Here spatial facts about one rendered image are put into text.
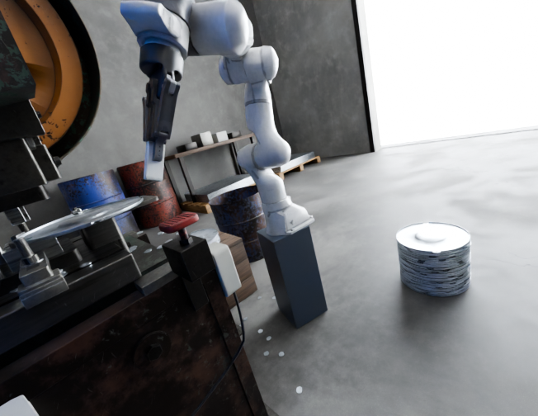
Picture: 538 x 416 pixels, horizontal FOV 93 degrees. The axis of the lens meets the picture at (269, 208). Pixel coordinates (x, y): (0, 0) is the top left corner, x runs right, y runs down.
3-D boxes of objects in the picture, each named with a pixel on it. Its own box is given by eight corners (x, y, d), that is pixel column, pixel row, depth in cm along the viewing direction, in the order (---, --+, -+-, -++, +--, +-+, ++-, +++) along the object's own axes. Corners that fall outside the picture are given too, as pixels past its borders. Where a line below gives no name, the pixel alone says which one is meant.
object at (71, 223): (127, 197, 87) (125, 196, 87) (158, 200, 67) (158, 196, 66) (17, 235, 69) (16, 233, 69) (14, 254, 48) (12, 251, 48)
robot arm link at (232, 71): (258, 17, 89) (215, 29, 93) (243, 10, 74) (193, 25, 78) (268, 78, 98) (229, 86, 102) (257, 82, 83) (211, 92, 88)
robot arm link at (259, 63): (250, 111, 108) (246, 68, 106) (288, 105, 104) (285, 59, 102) (231, 100, 90) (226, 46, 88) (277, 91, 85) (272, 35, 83)
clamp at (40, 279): (60, 268, 58) (36, 227, 55) (68, 288, 46) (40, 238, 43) (26, 283, 54) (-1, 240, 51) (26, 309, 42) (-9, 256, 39)
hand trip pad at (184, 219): (197, 241, 58) (186, 210, 55) (211, 245, 53) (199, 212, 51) (168, 257, 53) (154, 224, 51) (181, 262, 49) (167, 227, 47)
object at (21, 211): (30, 218, 62) (22, 204, 61) (30, 219, 59) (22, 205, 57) (13, 224, 60) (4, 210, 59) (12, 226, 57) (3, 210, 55)
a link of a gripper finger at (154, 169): (163, 144, 48) (165, 144, 48) (161, 182, 48) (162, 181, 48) (147, 141, 46) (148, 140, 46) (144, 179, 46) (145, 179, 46)
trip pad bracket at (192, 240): (210, 297, 65) (183, 229, 59) (232, 310, 58) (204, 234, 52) (189, 312, 61) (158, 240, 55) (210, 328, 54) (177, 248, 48)
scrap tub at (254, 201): (254, 235, 232) (239, 185, 218) (289, 242, 202) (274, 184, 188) (217, 258, 206) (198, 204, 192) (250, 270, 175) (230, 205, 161)
